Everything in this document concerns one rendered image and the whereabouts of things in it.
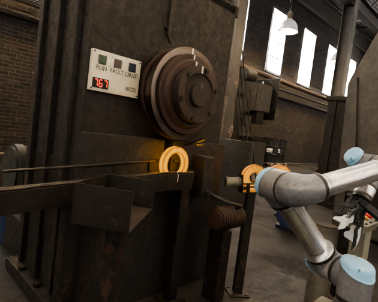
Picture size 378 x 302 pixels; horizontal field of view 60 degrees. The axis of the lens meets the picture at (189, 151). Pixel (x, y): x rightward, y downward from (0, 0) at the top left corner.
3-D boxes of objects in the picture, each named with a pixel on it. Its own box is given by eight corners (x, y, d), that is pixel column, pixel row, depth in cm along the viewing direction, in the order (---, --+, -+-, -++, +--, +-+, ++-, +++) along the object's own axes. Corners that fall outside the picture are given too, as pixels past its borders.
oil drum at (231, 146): (195, 198, 463) (203, 135, 458) (222, 195, 505) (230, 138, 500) (228, 208, 421) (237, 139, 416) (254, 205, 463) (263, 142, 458)
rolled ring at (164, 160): (191, 147, 177) (186, 147, 179) (165, 145, 164) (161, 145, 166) (186, 181, 178) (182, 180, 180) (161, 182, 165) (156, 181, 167)
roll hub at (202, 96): (168, 119, 155) (175, 60, 154) (207, 125, 175) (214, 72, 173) (176, 120, 152) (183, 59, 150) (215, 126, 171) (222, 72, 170)
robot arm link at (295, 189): (294, 183, 98) (409, 150, 114) (273, 176, 108) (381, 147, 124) (298, 219, 100) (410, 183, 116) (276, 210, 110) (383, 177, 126)
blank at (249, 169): (240, 164, 193) (242, 165, 190) (266, 164, 196) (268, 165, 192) (240, 190, 194) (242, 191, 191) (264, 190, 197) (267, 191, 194)
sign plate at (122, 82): (86, 88, 145) (90, 48, 144) (135, 98, 163) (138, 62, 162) (89, 88, 143) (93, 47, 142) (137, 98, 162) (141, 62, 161)
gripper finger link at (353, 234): (344, 245, 132) (347, 222, 132) (358, 250, 128) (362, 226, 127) (339, 245, 130) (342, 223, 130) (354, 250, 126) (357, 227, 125)
